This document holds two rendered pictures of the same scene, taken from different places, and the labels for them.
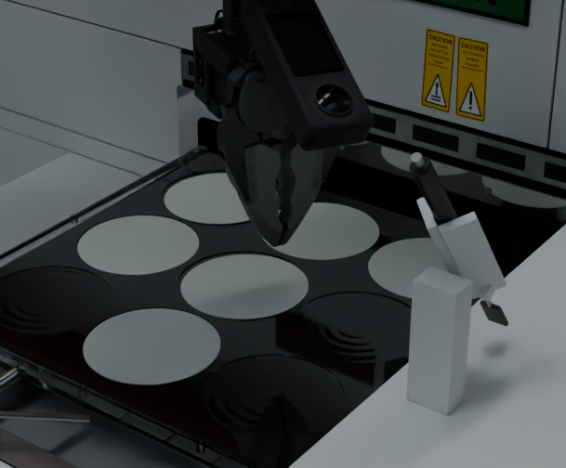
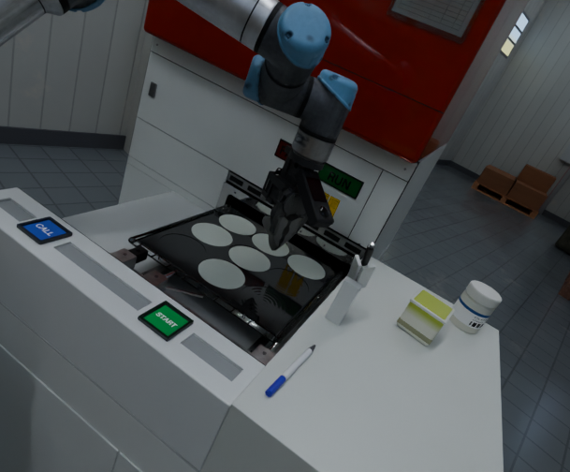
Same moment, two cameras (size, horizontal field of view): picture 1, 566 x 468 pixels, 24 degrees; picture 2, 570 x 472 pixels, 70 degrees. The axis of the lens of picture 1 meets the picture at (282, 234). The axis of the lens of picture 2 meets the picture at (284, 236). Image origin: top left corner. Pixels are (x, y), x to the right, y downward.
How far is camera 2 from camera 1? 0.28 m
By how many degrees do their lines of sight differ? 17
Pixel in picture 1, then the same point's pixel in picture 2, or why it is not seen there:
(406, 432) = (327, 329)
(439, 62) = not seen: hidden behind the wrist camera
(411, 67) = not seen: hidden behind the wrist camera
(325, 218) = not seen: hidden behind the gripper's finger
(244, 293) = (250, 261)
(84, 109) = (183, 178)
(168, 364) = (228, 282)
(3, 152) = (145, 184)
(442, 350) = (345, 304)
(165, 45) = (224, 167)
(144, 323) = (218, 264)
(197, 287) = (234, 255)
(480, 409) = (347, 325)
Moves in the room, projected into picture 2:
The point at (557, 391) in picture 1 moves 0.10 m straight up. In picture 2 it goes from (368, 323) to (393, 282)
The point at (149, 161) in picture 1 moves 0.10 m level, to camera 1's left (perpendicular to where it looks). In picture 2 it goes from (203, 202) to (169, 193)
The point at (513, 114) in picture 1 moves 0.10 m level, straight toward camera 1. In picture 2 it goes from (340, 224) to (343, 243)
